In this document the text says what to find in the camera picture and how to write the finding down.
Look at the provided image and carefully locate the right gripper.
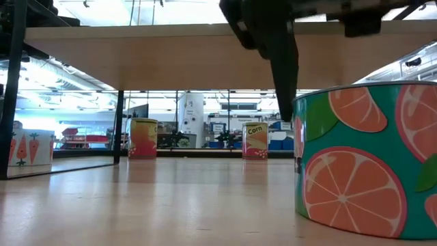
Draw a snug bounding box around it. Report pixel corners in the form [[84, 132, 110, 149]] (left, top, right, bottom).
[[218, 0, 300, 123]]

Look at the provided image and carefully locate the corn print can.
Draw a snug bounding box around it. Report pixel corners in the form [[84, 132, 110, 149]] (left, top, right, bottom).
[[242, 122, 269, 161], [128, 118, 158, 160]]

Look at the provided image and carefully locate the orange slice print can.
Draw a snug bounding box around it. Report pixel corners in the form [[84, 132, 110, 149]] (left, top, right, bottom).
[[292, 81, 437, 240]]

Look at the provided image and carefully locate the carrot print can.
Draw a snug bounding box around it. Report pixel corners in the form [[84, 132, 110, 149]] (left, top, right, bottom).
[[8, 128, 55, 167]]

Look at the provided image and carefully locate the white round pillar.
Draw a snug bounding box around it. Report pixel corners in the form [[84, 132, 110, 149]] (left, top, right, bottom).
[[178, 92, 205, 148]]

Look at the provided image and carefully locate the dark computer monitor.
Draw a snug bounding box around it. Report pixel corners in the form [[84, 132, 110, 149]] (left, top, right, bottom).
[[127, 103, 150, 120]]

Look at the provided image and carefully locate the red cart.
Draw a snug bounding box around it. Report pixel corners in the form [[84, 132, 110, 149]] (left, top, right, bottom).
[[60, 127, 110, 150]]

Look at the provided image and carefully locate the black aluminium table frame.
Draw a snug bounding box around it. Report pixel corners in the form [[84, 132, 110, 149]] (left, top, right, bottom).
[[53, 149, 295, 159]]

